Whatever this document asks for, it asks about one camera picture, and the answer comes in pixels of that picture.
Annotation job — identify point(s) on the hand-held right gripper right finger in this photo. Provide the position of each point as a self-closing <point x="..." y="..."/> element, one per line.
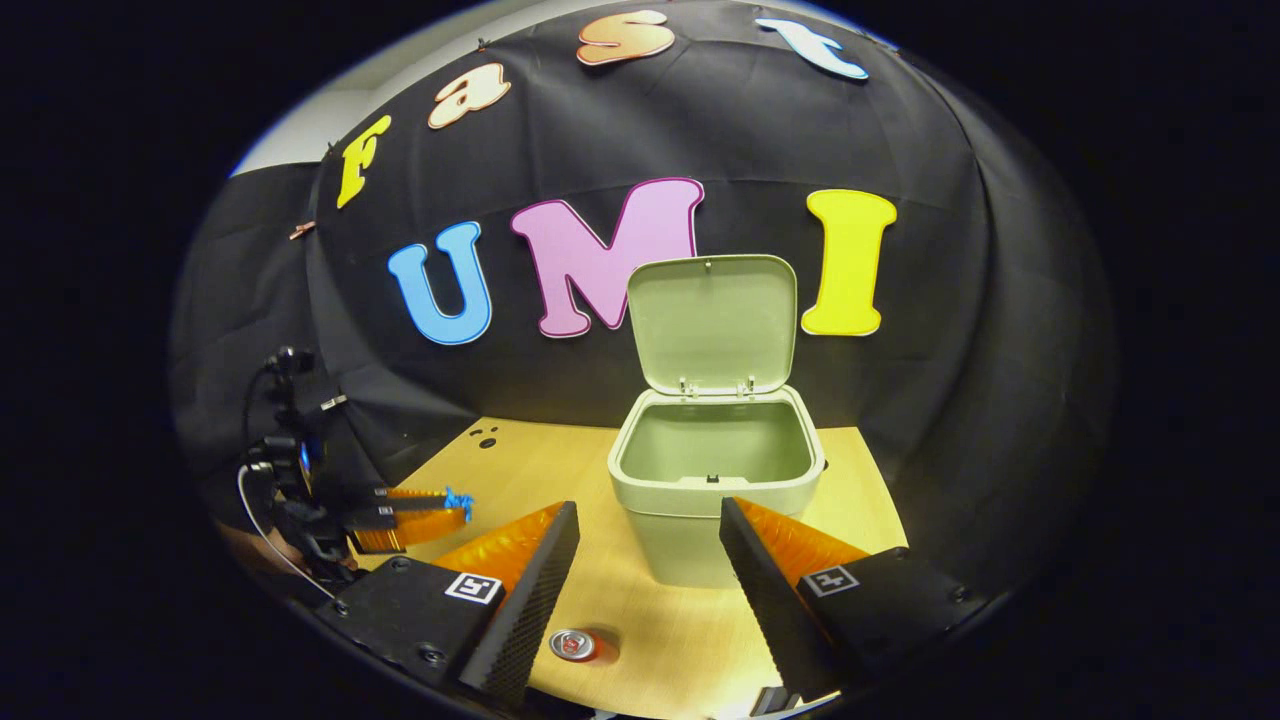
<point x="775" y="610"/>

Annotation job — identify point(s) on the black backdrop cloth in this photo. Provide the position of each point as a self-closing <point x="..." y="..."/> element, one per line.
<point x="900" y="400"/>

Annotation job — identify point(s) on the blue paper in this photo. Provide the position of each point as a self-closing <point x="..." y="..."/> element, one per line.
<point x="458" y="502"/>

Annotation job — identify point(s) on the green desktop garbage bin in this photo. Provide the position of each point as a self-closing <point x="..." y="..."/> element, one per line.
<point x="690" y="545"/>

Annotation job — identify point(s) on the silver backdrop clip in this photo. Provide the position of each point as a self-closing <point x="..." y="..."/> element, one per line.
<point x="334" y="403"/>

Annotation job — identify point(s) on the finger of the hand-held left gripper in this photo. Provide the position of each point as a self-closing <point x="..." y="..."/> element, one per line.
<point x="420" y="528"/>
<point x="410" y="496"/>

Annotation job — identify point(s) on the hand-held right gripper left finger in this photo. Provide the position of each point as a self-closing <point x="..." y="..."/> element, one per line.
<point x="535" y="610"/>

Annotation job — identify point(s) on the red pop can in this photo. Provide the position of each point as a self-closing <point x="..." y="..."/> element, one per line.
<point x="572" y="645"/>

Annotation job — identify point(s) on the copper backdrop clip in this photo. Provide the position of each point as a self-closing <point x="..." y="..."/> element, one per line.
<point x="302" y="231"/>

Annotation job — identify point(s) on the wooden desktop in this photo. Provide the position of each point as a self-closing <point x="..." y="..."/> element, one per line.
<point x="620" y="600"/>

